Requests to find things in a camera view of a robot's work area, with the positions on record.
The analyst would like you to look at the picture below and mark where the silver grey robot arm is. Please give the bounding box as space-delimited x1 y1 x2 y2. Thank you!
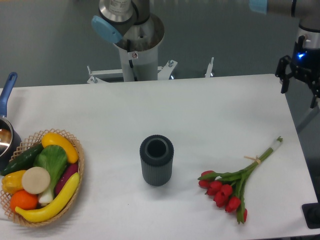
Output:
91 0 320 109

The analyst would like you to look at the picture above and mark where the orange fruit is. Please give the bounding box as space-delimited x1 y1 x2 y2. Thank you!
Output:
10 190 38 212

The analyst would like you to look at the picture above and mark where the yellow squash upper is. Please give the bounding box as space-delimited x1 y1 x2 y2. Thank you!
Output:
41 132 79 164

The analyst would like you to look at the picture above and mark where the red tulip bouquet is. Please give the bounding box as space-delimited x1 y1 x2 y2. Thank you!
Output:
197 136 283 224

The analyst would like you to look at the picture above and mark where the green cucumber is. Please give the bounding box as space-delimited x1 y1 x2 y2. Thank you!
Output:
0 144 44 176

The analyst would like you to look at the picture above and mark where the yellow bell pepper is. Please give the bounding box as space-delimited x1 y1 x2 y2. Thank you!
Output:
1 170 26 195

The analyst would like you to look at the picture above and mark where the black device at edge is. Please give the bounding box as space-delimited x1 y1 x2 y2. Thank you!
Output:
301 202 320 229

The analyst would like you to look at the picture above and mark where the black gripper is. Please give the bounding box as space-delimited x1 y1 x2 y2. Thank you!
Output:
275 35 320 109

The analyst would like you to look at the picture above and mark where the green leafy bok choy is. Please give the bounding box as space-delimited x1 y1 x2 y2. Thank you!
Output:
33 145 68 206

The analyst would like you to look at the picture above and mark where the dark grey ribbed vase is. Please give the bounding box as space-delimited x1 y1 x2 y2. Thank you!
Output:
139 134 174 187

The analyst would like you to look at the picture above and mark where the blue handled saucepan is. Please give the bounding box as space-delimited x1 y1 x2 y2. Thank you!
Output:
0 72 22 171

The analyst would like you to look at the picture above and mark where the yellow banana squash lower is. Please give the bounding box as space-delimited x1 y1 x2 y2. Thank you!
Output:
15 172 80 223

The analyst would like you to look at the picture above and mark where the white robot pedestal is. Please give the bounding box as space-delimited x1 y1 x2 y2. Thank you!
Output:
115 13 165 82

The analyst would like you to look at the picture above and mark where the purple sweet potato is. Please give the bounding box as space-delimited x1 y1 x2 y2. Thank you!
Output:
54 163 78 196

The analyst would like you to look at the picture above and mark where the woven wicker basket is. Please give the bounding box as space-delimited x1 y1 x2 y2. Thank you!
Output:
0 129 85 227

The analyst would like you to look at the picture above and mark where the white metal base frame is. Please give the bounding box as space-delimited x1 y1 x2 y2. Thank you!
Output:
87 56 215 84

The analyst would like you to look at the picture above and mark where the beige round disc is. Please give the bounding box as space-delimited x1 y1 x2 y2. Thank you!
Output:
21 166 51 195

